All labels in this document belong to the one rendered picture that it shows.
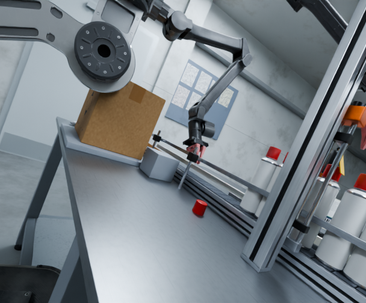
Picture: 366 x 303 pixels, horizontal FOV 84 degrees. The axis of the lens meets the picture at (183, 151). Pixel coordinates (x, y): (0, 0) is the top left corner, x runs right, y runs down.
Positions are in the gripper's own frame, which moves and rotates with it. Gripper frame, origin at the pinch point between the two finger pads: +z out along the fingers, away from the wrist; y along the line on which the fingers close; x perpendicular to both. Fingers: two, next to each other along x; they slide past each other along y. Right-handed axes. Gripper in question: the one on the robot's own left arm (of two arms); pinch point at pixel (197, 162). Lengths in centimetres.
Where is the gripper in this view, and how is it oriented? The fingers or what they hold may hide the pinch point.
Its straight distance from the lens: 84.7
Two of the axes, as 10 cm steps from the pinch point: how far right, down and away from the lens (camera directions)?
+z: 0.4, 8.9, -4.5
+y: 7.5, 2.7, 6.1
